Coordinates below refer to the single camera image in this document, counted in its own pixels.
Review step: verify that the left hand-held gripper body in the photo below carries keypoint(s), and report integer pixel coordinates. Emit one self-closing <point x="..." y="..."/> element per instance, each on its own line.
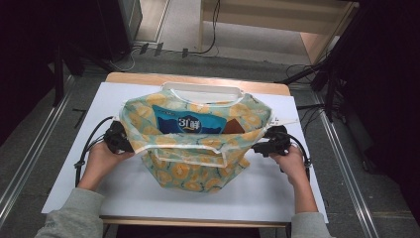
<point x="115" y="139"/>

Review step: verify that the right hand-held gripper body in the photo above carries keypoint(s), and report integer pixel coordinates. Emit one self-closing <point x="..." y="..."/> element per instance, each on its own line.
<point x="277" y="140"/>

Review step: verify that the brown rectangular box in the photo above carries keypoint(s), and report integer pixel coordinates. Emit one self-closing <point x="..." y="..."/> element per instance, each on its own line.
<point x="233" y="127"/>

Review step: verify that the blue snack pouch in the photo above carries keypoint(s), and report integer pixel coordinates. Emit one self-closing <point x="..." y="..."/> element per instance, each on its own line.
<point x="185" y="124"/>

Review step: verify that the green yellow patterned cloth bag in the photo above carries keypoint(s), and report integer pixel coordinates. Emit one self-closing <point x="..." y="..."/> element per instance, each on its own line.
<point x="191" y="165"/>

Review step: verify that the white plastic tray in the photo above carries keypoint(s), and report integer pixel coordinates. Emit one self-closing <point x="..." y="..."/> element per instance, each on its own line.
<point x="204" y="88"/>

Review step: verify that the person's left hand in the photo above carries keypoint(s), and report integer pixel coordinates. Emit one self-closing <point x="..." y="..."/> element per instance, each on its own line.
<point x="100" y="162"/>

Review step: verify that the person's right hand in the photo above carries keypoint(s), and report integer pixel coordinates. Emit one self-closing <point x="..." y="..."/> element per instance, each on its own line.
<point x="294" y="165"/>

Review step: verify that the white table mat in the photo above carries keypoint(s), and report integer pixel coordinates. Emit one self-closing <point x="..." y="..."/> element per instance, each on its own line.
<point x="132" y="198"/>

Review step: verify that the black metal stand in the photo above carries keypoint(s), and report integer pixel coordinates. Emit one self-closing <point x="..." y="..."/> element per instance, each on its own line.
<point x="59" y="76"/>
<point x="328" y="86"/>

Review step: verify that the dark cabinet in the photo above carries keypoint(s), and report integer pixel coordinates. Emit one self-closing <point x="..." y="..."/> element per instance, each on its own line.
<point x="115" y="29"/>

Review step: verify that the light wooden bench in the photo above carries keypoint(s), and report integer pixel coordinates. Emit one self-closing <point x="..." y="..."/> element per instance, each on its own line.
<point x="264" y="23"/>

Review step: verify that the black curtain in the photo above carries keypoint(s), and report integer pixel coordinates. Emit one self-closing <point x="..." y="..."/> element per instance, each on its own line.
<point x="389" y="82"/>

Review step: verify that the metal floor rail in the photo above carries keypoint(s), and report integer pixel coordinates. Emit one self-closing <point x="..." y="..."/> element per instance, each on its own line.
<point x="346" y="172"/>
<point x="29" y="158"/>

